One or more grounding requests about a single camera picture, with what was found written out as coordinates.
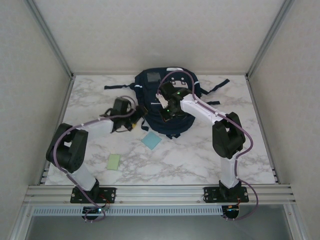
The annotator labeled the navy blue backpack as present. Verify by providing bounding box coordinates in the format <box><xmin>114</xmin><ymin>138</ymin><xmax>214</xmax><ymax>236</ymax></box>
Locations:
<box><xmin>104</xmin><ymin>66</ymin><xmax>230</xmax><ymax>140</ymax></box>

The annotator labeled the blue sticky note pad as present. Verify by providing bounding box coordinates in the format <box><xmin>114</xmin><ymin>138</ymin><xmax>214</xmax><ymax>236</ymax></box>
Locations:
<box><xmin>140</xmin><ymin>131</ymin><xmax>162</xmax><ymax>150</ymax></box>

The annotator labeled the green sticky note pad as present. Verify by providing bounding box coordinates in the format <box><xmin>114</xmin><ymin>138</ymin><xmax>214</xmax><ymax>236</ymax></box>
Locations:
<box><xmin>106</xmin><ymin>153</ymin><xmax>121</xmax><ymax>171</ymax></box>

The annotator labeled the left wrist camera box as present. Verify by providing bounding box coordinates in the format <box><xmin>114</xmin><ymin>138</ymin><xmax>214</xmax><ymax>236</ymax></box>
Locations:
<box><xmin>113</xmin><ymin>97</ymin><xmax>130</xmax><ymax>112</ymax></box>

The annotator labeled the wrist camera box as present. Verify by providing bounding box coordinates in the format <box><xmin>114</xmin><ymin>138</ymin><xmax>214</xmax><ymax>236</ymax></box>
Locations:
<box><xmin>156</xmin><ymin>81</ymin><xmax>176</xmax><ymax>107</ymax></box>
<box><xmin>113</xmin><ymin>97</ymin><xmax>130</xmax><ymax>112</ymax></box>

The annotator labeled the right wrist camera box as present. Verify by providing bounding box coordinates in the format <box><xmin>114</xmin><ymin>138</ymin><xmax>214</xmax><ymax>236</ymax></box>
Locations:
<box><xmin>156</xmin><ymin>81</ymin><xmax>176</xmax><ymax>107</ymax></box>

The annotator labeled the aluminium back frame bar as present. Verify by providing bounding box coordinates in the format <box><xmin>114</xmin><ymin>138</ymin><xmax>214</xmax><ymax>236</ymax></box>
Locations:
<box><xmin>71</xmin><ymin>71</ymin><xmax>250</xmax><ymax>76</ymax></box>

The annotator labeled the left aluminium side rail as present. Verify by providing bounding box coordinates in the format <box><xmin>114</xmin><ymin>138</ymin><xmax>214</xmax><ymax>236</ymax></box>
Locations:
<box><xmin>38</xmin><ymin>74</ymin><xmax>76</xmax><ymax>186</ymax></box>

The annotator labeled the aluminium side rail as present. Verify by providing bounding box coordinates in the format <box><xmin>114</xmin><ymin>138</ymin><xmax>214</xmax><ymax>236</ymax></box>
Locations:
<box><xmin>38</xmin><ymin>74</ymin><xmax>76</xmax><ymax>186</ymax></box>
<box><xmin>246</xmin><ymin>76</ymin><xmax>280</xmax><ymax>185</ymax></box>

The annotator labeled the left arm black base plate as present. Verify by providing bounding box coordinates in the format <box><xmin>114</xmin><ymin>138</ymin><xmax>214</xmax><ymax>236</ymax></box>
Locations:
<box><xmin>69</xmin><ymin>186</ymin><xmax>118</xmax><ymax>204</ymax></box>

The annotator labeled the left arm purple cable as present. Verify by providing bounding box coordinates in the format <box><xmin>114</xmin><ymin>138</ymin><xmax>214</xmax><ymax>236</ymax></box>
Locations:
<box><xmin>52</xmin><ymin>96</ymin><xmax>138</xmax><ymax>223</ymax></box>

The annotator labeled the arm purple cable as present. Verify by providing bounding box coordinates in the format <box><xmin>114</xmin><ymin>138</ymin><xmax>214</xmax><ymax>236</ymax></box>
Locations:
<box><xmin>52</xmin><ymin>96</ymin><xmax>138</xmax><ymax>223</ymax></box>
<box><xmin>159</xmin><ymin>69</ymin><xmax>260</xmax><ymax>222</ymax></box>

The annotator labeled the aluminium mounting rail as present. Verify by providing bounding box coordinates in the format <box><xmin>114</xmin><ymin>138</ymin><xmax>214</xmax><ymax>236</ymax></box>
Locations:
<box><xmin>23</xmin><ymin>184</ymin><xmax>297</xmax><ymax>207</ymax></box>

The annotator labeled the right aluminium side rail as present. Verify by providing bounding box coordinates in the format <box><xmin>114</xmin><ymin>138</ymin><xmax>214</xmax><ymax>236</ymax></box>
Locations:
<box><xmin>246</xmin><ymin>76</ymin><xmax>280</xmax><ymax>185</ymax></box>

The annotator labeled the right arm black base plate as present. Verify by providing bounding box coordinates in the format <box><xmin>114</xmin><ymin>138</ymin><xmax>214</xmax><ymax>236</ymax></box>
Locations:
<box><xmin>203</xmin><ymin>186</ymin><xmax>250</xmax><ymax>203</ymax></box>

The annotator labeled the slotted grey cable duct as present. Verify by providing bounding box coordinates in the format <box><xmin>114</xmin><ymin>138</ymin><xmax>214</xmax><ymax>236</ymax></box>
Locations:
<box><xmin>32</xmin><ymin>206</ymin><xmax>224</xmax><ymax>216</ymax></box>

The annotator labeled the left aluminium frame post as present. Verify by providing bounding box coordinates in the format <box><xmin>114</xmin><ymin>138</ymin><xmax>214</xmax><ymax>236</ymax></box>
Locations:
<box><xmin>24</xmin><ymin>0</ymin><xmax>75</xmax><ymax>78</ymax></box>

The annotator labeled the aluminium frame post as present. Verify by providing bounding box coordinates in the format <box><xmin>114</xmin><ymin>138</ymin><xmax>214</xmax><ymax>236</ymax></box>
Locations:
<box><xmin>246</xmin><ymin>0</ymin><xmax>296</xmax><ymax>78</ymax></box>
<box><xmin>24</xmin><ymin>0</ymin><xmax>75</xmax><ymax>78</ymax></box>

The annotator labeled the right aluminium frame post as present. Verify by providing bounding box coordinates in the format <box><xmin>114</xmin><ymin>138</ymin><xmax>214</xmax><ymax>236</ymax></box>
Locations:
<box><xmin>246</xmin><ymin>0</ymin><xmax>296</xmax><ymax>78</ymax></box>

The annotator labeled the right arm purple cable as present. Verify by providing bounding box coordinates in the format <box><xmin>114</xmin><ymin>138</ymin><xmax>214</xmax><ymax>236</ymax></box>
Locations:
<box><xmin>159</xmin><ymin>69</ymin><xmax>260</xmax><ymax>222</ymax></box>

